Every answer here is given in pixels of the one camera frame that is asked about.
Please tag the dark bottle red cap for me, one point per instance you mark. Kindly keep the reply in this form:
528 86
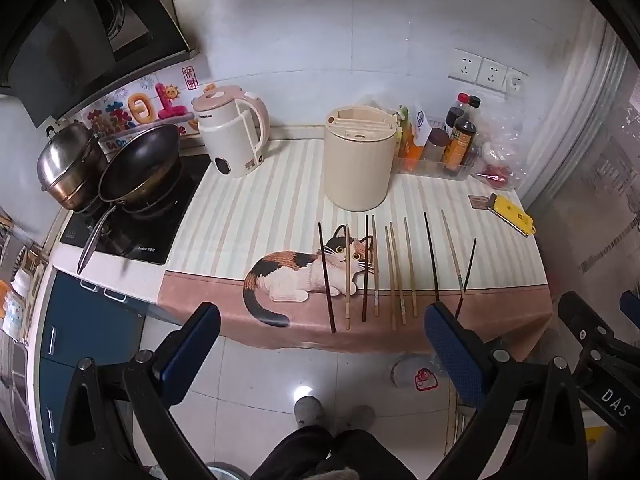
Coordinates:
456 110

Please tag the clear plastic bag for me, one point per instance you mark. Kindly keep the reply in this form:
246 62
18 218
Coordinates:
500 160

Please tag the white wall socket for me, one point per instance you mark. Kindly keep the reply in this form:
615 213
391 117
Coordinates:
466 66
492 73
516 82

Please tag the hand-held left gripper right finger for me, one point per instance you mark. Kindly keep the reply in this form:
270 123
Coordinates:
452 355

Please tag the black range hood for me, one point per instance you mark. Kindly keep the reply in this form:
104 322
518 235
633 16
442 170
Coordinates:
75 35

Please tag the steel pot with lid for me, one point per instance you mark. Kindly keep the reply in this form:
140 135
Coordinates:
70 165

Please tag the orange sauce bottle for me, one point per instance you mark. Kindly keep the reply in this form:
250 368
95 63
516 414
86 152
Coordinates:
411 147

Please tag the pink and white electric kettle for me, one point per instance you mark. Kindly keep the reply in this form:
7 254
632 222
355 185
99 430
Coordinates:
230 130

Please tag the black cooktop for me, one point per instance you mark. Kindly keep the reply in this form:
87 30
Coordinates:
145 230

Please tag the white seasoning packet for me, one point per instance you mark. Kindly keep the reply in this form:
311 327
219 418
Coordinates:
422 125

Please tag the striped cat print table mat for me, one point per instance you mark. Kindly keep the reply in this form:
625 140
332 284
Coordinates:
280 210

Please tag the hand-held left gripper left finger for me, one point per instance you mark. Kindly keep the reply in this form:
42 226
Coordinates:
187 355

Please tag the clear plastic tray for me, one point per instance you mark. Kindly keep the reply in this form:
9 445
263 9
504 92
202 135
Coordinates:
425 171

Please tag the blue kitchen cabinet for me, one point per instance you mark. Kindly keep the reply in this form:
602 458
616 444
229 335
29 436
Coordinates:
85 330

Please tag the colourful wall sticker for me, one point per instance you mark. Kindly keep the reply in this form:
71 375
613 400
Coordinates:
140 107

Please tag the dark bottle black cap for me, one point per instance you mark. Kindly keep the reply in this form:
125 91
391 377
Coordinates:
474 102

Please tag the white plastic bottle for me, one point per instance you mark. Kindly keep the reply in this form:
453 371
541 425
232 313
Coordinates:
15 310

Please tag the person's legs dark trousers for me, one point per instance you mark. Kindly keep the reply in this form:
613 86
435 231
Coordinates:
325 455

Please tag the black wok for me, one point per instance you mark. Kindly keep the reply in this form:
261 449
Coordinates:
140 165

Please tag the red seal wall sticker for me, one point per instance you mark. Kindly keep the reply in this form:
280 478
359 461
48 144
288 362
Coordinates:
191 78

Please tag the yellow utility knife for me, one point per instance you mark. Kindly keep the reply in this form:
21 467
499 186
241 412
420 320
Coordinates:
512 214

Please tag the cream cylindrical chopstick holder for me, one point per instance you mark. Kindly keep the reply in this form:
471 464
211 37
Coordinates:
357 165

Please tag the brown lid spice jar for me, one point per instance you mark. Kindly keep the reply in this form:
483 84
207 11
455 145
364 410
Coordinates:
436 142

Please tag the clear plastic container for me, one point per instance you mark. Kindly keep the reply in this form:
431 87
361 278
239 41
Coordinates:
415 372

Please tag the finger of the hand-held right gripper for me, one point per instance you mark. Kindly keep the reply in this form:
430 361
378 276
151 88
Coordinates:
632 302
575 317

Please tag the small brown block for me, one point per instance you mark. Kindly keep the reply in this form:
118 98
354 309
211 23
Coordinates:
480 201

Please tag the grey slipper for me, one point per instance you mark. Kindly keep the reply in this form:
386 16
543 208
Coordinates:
361 416
307 410

